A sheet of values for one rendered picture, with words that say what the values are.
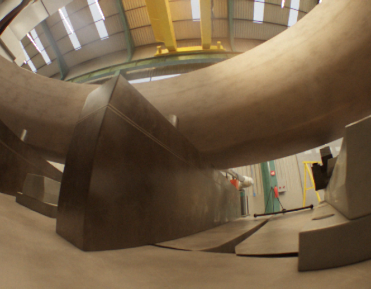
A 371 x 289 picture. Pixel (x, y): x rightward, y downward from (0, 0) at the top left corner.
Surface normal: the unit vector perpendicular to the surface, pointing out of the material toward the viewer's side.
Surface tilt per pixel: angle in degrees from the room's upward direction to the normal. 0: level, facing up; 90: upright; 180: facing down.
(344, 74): 90
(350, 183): 90
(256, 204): 90
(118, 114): 90
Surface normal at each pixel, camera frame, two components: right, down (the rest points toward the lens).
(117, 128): 0.90, -0.17
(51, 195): 1.00, -0.01
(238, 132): -0.55, -0.36
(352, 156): -0.74, -0.29
